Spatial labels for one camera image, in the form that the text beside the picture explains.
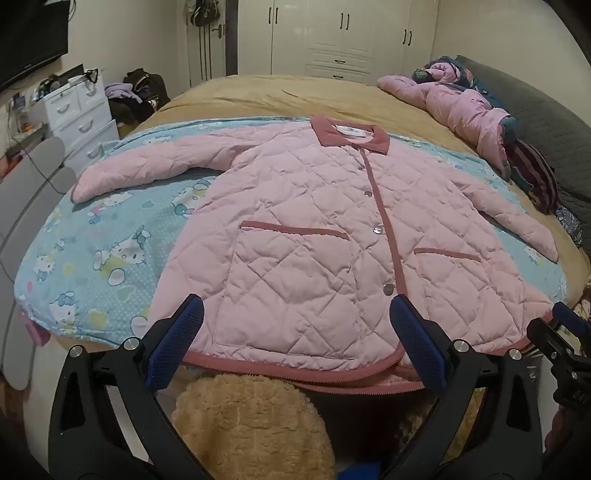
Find hanging dark bags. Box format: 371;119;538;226
189;0;222;28

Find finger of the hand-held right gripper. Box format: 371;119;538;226
526;318;583;366
551;301;591;334

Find white drawer chest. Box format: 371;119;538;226
44;74;121;171

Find small bottles and boxes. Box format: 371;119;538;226
8;90;47;139

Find person's right forearm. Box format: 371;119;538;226
545;406;591;480

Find black bag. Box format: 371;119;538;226
122;68;171;112

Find pink quilted jacket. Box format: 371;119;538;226
71;115;559;393

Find dark clothing pile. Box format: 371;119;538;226
108;97;155;125

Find grey quilted headboard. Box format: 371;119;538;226
455;55;591;241

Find grey rounded cabinet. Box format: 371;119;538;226
0;136;77;388

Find white wardrobe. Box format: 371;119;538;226
238;0;437;86

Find blue cartoon cat blanket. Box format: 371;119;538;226
14;117;568;365

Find pink padded coat pile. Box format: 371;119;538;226
376;55;518;181

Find dark striped cloth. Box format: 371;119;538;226
505;138;561;215

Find bed with tan sheet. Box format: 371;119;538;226
117;74;591;324

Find white room door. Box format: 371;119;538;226
187;0;241;88

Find black wall television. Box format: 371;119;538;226
0;0;70;93

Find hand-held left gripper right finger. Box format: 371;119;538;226
389;294;546;480

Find dark floral cloth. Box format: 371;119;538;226
556;205;585;250

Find black flat device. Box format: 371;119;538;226
55;64;100;88

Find pink cloth piece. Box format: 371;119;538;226
21;318;51;348

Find purple cloth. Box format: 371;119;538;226
104;82;144;102

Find black cable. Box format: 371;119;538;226
7;147;77;193

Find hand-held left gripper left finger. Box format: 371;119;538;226
48;293;206;480

